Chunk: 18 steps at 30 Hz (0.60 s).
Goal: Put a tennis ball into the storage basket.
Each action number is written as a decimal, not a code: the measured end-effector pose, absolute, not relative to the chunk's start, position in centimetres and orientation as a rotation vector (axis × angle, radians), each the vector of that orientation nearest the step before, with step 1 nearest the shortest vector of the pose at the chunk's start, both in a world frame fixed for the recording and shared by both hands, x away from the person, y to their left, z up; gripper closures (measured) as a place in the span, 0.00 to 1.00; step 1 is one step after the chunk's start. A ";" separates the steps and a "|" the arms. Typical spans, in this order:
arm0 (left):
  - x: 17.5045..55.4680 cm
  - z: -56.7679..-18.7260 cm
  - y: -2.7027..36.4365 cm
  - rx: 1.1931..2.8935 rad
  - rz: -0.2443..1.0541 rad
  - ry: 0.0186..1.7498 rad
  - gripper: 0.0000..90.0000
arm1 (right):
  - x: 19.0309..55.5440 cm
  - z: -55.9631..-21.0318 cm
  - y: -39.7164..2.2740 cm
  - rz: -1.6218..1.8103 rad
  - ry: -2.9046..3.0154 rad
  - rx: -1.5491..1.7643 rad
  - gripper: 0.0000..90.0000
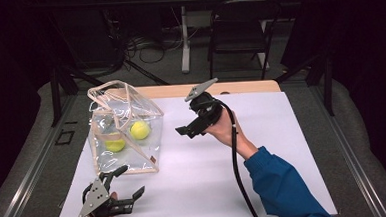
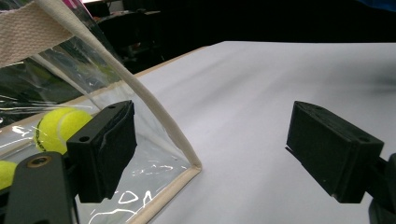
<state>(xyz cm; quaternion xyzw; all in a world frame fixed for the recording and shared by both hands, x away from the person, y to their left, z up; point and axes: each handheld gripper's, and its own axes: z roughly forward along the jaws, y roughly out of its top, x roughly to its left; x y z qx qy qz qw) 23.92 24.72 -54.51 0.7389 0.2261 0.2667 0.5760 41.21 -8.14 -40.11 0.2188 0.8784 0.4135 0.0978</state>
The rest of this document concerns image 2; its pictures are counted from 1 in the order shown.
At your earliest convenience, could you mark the white table mat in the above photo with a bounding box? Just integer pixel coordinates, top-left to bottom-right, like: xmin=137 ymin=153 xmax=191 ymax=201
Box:
xmin=74 ymin=40 xmax=396 ymax=224

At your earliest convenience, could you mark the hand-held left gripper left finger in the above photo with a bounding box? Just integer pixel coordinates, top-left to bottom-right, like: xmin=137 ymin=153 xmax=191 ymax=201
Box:
xmin=65 ymin=100 xmax=138 ymax=204

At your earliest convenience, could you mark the yellow tennis ball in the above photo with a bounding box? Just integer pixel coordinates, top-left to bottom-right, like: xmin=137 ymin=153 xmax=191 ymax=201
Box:
xmin=0 ymin=160 xmax=19 ymax=190
xmin=35 ymin=106 xmax=93 ymax=156

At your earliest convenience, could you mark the clear plastic tote bag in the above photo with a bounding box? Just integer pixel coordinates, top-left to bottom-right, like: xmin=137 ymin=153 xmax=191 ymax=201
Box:
xmin=0 ymin=0 xmax=203 ymax=224

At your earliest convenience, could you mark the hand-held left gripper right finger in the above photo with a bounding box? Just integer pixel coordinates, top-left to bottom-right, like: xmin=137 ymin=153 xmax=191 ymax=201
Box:
xmin=285 ymin=100 xmax=385 ymax=204

